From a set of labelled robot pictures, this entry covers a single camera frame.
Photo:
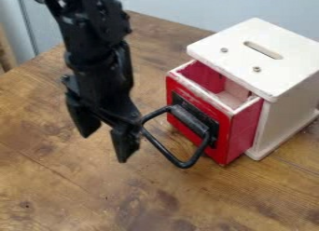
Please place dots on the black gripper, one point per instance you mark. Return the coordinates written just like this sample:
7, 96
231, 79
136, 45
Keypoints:
98, 98

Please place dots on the red drawer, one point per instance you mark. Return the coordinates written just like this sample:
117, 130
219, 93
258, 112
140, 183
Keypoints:
230, 107

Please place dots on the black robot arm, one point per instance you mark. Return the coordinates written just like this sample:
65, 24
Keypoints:
94, 26

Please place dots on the wooden object at left edge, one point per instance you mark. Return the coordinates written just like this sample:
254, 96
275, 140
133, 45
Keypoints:
7, 57

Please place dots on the white wooden box cabinet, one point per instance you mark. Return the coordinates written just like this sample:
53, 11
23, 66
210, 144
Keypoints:
275, 63

